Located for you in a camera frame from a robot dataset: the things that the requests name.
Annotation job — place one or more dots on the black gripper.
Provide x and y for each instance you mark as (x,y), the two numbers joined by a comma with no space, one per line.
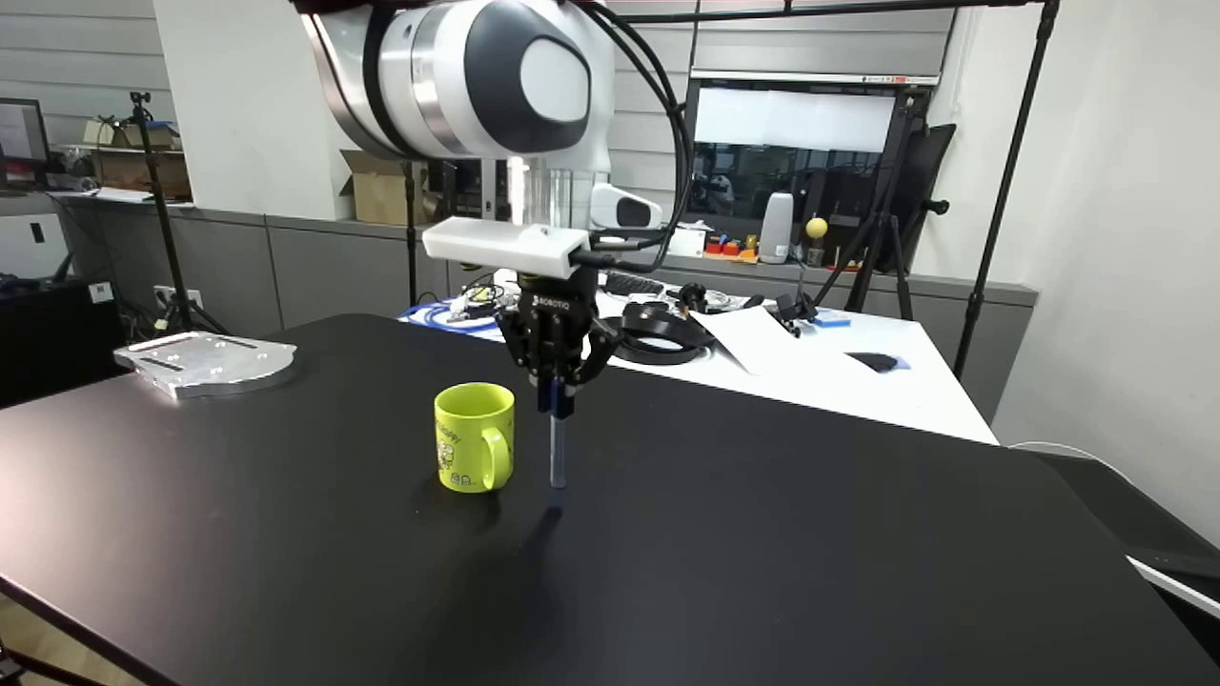
(553,322)

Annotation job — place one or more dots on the blue capped marker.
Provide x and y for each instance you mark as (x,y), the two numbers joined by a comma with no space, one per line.
(553,411)

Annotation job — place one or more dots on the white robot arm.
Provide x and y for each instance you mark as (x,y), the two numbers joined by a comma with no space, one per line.
(502,82)

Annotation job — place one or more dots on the yellow mug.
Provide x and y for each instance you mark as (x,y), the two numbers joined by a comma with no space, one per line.
(475,435)

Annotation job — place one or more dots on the white paper sheet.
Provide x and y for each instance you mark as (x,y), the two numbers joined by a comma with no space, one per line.
(757,340)

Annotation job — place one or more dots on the cardboard box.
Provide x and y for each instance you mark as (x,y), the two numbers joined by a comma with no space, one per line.
(377,187)

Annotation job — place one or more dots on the white cylindrical speaker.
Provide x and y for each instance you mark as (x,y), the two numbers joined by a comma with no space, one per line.
(776,228)

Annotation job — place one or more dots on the yellow ball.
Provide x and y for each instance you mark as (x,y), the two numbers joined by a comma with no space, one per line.
(818,231)

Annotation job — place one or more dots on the black small object on table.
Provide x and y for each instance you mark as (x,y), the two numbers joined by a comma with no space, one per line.
(877,365)

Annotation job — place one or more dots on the large dark display screen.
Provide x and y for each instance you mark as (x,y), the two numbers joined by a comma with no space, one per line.
(818,144)

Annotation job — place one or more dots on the clear plastic bag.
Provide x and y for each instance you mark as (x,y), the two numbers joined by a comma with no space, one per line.
(208,365)

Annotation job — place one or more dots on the black tripod left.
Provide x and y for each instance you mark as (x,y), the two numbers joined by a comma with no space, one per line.
(180,305)

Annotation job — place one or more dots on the black tripod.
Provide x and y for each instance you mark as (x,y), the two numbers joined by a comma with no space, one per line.
(180,305)
(896,206)

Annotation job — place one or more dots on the black tripod right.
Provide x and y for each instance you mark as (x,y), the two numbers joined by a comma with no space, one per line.
(896,206)

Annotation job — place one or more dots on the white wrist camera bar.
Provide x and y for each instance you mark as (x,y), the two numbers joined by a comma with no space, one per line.
(536,248)

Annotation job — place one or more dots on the black frame pole left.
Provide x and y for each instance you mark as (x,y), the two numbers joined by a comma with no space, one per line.
(410,231)

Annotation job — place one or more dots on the black frame pole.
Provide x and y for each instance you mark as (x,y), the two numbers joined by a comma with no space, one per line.
(410,231)
(1011,158)

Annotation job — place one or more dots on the black frame pole right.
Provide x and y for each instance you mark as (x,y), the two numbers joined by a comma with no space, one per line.
(1011,158)

